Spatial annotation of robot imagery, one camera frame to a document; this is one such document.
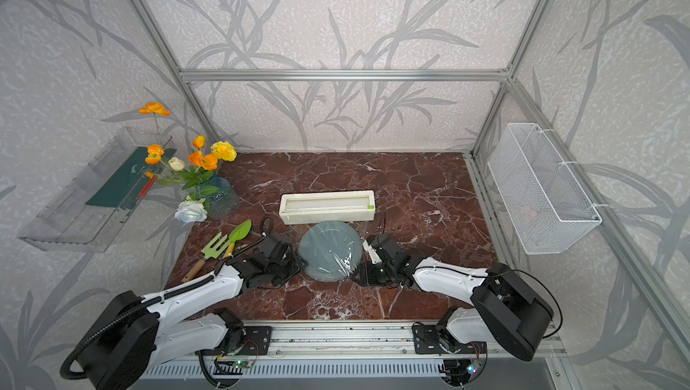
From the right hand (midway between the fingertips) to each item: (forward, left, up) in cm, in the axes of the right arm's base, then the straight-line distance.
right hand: (356, 277), depth 83 cm
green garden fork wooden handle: (+10, +50, -2) cm, 51 cm away
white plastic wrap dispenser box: (+29, +15, -5) cm, 33 cm away
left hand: (+3, +16, 0) cm, 16 cm away
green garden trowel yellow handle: (+16, +41, 0) cm, 44 cm away
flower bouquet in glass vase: (+19, +43, +21) cm, 51 cm away
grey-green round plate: (+8, +8, +2) cm, 11 cm away
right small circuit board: (-23, -31, -1) cm, 38 cm away
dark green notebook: (+12, +58, +31) cm, 67 cm away
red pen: (+15, +53, +30) cm, 63 cm away
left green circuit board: (-22, +30, -2) cm, 37 cm away
